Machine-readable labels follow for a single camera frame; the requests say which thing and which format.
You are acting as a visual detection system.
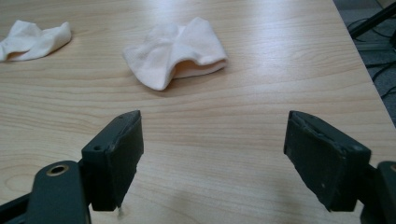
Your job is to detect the black cable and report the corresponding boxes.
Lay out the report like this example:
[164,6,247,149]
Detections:
[365,61,396,82]

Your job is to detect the white sock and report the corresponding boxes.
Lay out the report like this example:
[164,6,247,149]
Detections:
[0,20,73,63]
[121,16,229,91]

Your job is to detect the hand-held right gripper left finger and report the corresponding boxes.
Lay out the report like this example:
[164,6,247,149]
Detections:
[81,109,145,212]

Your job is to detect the black metal stand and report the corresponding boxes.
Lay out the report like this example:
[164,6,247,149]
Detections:
[348,1,396,39]

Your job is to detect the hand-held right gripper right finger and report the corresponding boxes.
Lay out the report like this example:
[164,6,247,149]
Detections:
[283,110,372,213]

